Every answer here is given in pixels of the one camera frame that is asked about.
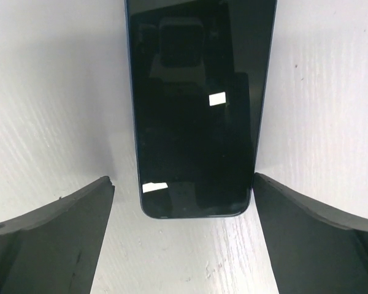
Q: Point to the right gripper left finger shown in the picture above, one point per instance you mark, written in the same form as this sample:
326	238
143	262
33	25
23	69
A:
56	248

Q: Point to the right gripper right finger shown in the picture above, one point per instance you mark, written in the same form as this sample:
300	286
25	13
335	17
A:
313	247

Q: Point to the blue edged black phone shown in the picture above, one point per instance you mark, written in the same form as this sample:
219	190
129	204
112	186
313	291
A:
198	78

